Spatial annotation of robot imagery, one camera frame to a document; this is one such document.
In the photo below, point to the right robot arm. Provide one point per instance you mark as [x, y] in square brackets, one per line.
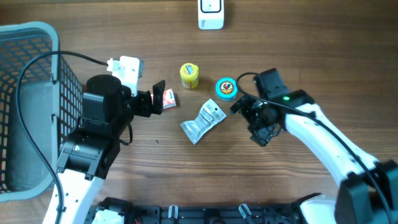
[367, 187]

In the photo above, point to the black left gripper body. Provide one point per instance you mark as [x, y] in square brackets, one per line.
[141, 105]

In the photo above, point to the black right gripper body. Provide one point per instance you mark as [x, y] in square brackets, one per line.
[260, 123]

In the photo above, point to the teal tin can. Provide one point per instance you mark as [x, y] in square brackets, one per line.
[226, 89]

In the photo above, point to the yellow cylindrical container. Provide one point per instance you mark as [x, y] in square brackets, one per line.
[189, 75]

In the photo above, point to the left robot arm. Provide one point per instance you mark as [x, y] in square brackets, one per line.
[90, 149]

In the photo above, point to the red silver foil packet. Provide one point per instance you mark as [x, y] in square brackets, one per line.
[210, 115]

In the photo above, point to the grey plastic shopping basket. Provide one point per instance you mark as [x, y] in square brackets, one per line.
[46, 101]

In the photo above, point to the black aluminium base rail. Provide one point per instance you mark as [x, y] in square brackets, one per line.
[244, 213]

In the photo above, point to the white barcode scanner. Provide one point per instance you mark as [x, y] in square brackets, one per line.
[210, 14]

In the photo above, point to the red snack box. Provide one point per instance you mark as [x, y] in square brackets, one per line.
[169, 100]

